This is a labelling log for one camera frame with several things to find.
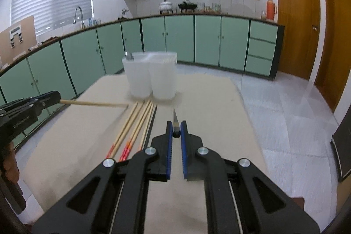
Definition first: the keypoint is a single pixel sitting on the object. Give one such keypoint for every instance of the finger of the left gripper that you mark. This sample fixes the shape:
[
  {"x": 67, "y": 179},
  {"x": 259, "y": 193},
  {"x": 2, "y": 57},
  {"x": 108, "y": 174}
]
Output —
[
  {"x": 17, "y": 103},
  {"x": 41, "y": 102}
]

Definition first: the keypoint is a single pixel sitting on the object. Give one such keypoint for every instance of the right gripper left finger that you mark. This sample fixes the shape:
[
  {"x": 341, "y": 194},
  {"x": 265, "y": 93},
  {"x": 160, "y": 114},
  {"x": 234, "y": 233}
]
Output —
[{"x": 112, "y": 198}]

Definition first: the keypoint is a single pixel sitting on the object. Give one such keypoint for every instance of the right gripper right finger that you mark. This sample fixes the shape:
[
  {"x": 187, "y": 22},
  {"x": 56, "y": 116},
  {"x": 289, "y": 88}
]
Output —
[{"x": 239, "y": 197}]

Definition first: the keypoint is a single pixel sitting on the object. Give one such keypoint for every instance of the plain wooden chopstick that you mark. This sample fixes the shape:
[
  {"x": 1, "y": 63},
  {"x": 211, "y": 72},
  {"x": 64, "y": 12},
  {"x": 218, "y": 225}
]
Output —
[{"x": 82, "y": 103}]

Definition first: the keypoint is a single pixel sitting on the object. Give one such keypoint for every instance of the black chopstick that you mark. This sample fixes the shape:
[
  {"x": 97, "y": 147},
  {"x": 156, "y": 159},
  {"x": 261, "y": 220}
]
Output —
[
  {"x": 176, "y": 126},
  {"x": 146, "y": 142}
]

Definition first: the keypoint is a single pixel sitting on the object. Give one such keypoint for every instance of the silver metal spoon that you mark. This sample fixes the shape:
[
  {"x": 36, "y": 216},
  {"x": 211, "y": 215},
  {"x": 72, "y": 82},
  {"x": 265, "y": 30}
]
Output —
[{"x": 129, "y": 56}]

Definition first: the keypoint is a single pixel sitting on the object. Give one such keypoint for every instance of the green lower kitchen cabinets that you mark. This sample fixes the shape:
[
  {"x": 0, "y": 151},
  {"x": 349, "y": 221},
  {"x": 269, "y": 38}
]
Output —
[{"x": 72, "y": 63}]

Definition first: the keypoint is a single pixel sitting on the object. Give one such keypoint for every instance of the person left hand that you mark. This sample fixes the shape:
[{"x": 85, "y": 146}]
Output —
[{"x": 9, "y": 163}]

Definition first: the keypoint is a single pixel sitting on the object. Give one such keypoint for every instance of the cardboard box with labels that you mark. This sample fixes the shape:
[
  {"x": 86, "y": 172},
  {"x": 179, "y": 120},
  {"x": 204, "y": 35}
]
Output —
[{"x": 17, "y": 39}]

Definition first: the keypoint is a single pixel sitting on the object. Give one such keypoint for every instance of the chrome sink faucet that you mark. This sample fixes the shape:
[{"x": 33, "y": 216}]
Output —
[{"x": 78, "y": 16}]

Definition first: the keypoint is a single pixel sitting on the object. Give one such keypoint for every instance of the white plastic utensil holder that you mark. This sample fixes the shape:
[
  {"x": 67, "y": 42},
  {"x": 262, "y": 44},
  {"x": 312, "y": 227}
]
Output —
[{"x": 152, "y": 74}]

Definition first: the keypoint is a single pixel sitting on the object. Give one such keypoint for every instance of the black chair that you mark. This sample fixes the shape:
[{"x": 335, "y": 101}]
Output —
[{"x": 341, "y": 142}]

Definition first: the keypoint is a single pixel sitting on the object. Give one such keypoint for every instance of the brown wooden door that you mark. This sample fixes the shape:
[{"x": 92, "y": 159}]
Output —
[
  {"x": 301, "y": 20},
  {"x": 334, "y": 67}
]

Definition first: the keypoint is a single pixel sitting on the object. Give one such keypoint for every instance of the black wok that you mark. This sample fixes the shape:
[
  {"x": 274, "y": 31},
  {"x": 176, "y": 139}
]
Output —
[{"x": 187, "y": 7}]

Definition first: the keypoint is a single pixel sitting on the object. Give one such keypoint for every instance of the orange thermos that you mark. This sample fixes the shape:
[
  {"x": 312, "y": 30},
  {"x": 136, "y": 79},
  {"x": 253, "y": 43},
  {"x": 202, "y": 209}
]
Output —
[{"x": 271, "y": 10}]

